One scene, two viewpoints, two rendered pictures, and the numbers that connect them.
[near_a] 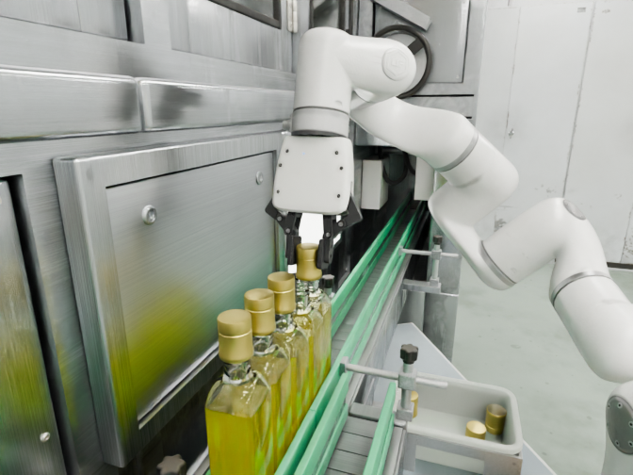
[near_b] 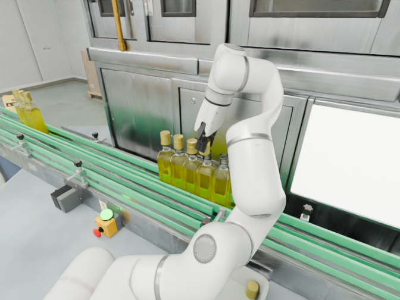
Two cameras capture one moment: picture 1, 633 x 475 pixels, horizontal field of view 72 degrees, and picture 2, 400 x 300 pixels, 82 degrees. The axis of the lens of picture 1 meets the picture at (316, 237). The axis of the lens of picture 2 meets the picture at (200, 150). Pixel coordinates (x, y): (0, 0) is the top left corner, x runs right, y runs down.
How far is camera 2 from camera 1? 91 cm
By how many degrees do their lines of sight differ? 92
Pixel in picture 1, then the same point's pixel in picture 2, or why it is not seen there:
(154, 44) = (214, 46)
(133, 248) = (186, 107)
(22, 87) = (164, 59)
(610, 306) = (134, 259)
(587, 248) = (177, 262)
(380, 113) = (265, 102)
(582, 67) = not seen: outside the picture
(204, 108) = not seen: hidden behind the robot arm
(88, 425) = not seen: hidden behind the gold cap
